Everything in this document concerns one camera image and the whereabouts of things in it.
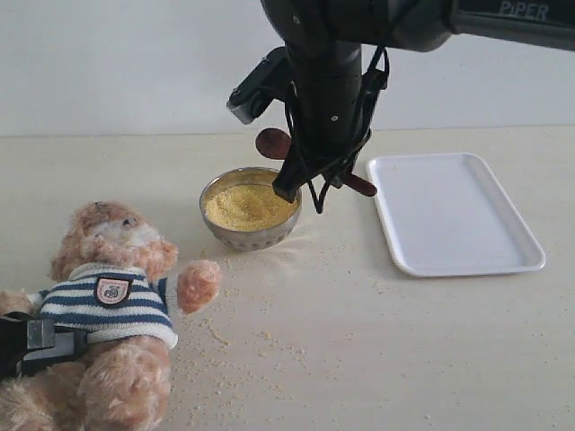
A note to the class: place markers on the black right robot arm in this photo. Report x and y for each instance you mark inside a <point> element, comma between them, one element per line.
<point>419,26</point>

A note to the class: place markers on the dark red wooden spoon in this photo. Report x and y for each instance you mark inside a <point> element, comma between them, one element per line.
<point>273,143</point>

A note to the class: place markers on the plush teddy bear striped shirt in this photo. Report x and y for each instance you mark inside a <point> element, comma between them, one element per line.
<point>112,280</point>

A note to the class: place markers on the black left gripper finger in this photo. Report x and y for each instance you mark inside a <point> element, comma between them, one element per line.
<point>30,345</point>

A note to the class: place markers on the white plastic tray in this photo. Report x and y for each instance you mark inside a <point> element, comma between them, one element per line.
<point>446,215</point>

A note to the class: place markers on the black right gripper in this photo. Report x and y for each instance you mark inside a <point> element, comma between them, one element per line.
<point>327,84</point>

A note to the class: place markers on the steel bowl of millet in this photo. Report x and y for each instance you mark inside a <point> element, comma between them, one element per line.
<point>242,211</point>

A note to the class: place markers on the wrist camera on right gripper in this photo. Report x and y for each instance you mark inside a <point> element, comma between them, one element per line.
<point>270,80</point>

